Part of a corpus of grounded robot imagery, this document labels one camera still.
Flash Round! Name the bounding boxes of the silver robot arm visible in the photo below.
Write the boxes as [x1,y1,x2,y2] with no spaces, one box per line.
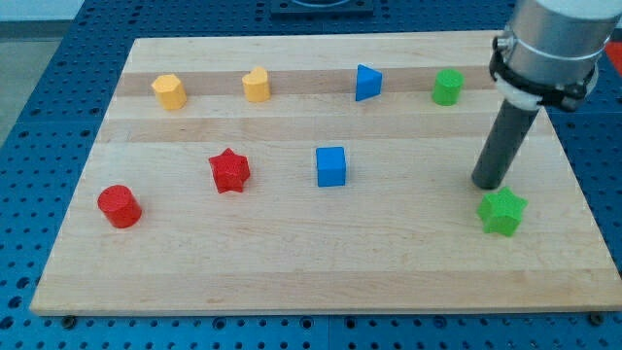
[489,0,621,113]

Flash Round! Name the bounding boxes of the red star block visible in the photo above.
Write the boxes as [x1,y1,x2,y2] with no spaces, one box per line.
[208,148,251,193]

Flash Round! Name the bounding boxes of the green star block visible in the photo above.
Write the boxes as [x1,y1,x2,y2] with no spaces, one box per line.
[476,187,529,237]

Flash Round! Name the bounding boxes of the blue cube block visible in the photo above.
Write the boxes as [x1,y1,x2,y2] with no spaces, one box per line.
[316,147,347,188]

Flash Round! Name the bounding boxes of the wooden board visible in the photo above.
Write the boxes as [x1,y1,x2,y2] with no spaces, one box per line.
[30,31,621,316]

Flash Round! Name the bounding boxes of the yellow heart block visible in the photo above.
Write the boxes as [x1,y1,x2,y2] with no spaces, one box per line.
[242,66,271,103]

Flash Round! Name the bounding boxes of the blue triangle block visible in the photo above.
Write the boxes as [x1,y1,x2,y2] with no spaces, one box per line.
[355,64,383,102]

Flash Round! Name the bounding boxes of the green cylinder block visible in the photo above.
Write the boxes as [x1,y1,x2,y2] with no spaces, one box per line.
[432,69,465,106]

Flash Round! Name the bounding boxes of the yellow hexagon block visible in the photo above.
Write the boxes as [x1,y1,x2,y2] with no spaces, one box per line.
[151,74,188,111]

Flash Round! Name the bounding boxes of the red cylinder block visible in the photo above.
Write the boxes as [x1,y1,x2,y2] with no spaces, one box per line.
[97,185,142,228]

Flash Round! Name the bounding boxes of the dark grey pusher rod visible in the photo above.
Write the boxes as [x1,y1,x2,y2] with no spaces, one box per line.
[471,100,537,190]

